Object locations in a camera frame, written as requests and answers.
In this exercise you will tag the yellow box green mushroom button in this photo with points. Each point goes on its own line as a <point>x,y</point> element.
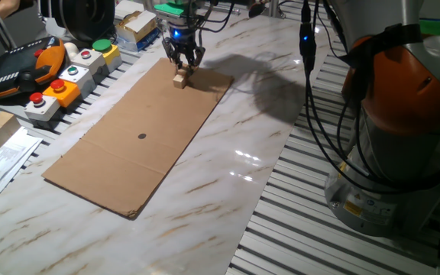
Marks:
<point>111,55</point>

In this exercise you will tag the white marble pattern mat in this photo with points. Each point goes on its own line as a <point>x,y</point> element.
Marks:
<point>212,172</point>

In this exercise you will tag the small wooden cube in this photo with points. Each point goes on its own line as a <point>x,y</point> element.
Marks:
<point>183,71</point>
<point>180,81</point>

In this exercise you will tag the black round spool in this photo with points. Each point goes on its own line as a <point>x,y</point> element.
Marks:
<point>86,17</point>

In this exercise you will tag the white box small red button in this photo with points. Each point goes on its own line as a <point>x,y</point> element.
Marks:
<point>90,61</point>

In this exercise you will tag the person bare forearm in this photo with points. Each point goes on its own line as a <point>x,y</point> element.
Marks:
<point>8,5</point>

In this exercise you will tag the brown cardboard sheet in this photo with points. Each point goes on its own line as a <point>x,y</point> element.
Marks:
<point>136,160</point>

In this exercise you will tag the blue flat box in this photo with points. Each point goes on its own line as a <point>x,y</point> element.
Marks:
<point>143,42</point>

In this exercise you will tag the white box green button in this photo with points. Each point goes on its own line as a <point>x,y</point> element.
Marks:
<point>78,78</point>

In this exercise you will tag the white box red emergency button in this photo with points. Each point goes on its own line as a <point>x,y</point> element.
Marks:
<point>42,109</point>

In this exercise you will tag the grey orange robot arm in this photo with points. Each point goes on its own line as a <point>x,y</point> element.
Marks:
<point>403,95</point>

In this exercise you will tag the small tan cardboard box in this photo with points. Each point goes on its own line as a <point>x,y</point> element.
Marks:
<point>136,24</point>

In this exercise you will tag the silver upright pole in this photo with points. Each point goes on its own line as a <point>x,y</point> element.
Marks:
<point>274,7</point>

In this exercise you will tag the white carton box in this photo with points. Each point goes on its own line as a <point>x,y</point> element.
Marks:
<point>128,7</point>

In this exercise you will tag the orange box red button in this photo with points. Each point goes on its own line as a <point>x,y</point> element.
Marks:
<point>64,95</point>

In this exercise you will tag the black orange teach pendant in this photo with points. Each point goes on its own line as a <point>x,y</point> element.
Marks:
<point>17,72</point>

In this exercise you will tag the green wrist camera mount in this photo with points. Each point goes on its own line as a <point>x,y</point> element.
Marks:
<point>168,8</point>

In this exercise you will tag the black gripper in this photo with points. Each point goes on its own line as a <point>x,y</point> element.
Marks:
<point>183,40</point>

